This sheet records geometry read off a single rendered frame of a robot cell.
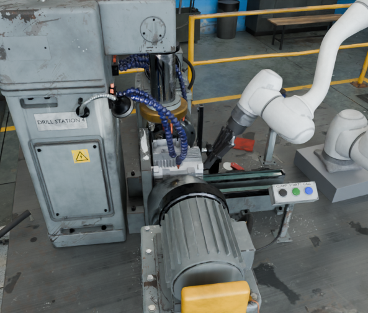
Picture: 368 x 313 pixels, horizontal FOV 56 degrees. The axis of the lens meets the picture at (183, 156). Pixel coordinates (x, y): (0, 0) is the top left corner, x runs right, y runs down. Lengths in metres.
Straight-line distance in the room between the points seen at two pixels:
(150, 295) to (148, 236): 0.19
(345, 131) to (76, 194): 1.19
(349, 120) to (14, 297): 1.53
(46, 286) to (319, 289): 1.00
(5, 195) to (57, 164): 1.98
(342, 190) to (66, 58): 1.31
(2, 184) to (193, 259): 2.72
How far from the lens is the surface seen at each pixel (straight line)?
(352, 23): 1.43
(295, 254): 1.51
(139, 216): 1.45
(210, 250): 0.74
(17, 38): 1.06
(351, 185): 1.78
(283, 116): 1.17
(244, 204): 1.58
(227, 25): 6.50
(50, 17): 1.03
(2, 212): 3.05
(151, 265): 0.96
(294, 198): 1.36
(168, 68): 1.20
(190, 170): 1.38
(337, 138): 1.76
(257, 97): 1.23
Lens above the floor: 1.93
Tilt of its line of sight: 36 degrees down
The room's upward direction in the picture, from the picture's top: 1 degrees clockwise
